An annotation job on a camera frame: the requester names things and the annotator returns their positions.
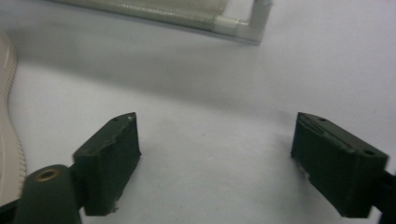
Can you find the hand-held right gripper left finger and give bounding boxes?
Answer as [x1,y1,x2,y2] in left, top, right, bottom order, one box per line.
[72,112,142,217]

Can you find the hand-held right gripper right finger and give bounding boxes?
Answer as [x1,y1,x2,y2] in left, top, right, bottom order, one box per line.
[290,111,389,218]

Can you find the white mesh drying rack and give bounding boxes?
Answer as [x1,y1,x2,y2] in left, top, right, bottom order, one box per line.
[50,0,275,47]

